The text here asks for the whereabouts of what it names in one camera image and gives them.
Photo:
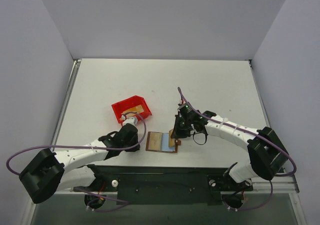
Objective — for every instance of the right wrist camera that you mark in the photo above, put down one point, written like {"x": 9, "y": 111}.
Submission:
{"x": 181, "y": 102}

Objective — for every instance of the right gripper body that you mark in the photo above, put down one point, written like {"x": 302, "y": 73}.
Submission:
{"x": 180, "y": 128}

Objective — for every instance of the brown leather card holder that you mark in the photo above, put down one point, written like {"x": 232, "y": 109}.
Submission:
{"x": 164, "y": 144}

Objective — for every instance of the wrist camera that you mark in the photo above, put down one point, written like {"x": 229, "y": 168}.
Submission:
{"x": 132, "y": 120}
{"x": 181, "y": 102}

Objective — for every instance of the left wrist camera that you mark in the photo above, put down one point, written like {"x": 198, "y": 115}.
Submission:
{"x": 132, "y": 120}

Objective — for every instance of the gold cards in bin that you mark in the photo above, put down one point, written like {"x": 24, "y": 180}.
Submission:
{"x": 139, "y": 109}

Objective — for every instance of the gold card from bin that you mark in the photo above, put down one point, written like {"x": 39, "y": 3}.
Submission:
{"x": 171, "y": 141}

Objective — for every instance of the aluminium table frame rail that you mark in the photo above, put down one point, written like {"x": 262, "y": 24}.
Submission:
{"x": 224, "y": 87}

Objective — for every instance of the red plastic bin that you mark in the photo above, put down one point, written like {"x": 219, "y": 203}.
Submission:
{"x": 132, "y": 104}

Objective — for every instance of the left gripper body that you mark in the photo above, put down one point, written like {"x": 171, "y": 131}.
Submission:
{"x": 132, "y": 145}

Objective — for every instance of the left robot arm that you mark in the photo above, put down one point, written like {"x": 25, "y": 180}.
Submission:
{"x": 43, "y": 174}

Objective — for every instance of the gold card with chip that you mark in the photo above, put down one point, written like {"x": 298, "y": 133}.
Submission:
{"x": 155, "y": 140}

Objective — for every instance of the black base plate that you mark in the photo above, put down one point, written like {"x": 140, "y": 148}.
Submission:
{"x": 142, "y": 185}

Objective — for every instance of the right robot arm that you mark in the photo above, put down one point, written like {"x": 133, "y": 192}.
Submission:
{"x": 266, "y": 152}

